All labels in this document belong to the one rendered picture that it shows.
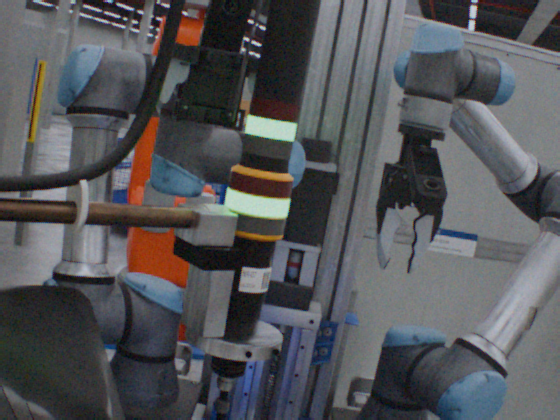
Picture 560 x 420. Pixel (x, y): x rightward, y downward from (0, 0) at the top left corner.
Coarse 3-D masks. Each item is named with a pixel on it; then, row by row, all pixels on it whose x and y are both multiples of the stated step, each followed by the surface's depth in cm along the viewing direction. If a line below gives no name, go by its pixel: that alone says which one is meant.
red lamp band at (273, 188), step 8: (232, 176) 48; (240, 176) 48; (248, 176) 47; (232, 184) 48; (240, 184) 48; (248, 184) 47; (256, 184) 47; (264, 184) 47; (272, 184) 47; (280, 184) 48; (288, 184) 48; (248, 192) 47; (256, 192) 47; (264, 192) 47; (272, 192) 48; (280, 192) 48; (288, 192) 49
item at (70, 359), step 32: (0, 288) 54; (32, 288) 56; (64, 288) 59; (0, 320) 52; (32, 320) 54; (64, 320) 56; (96, 320) 60; (0, 352) 50; (32, 352) 52; (64, 352) 54; (96, 352) 57; (0, 384) 49; (32, 384) 51; (64, 384) 52; (96, 384) 55; (0, 416) 48; (32, 416) 49; (64, 416) 51; (96, 416) 53
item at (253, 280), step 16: (240, 240) 48; (256, 240) 48; (256, 256) 49; (272, 256) 50; (240, 272) 49; (256, 272) 49; (240, 288) 49; (256, 288) 49; (240, 304) 49; (256, 304) 50; (240, 320) 49; (256, 320) 50; (224, 368) 50; (240, 368) 51
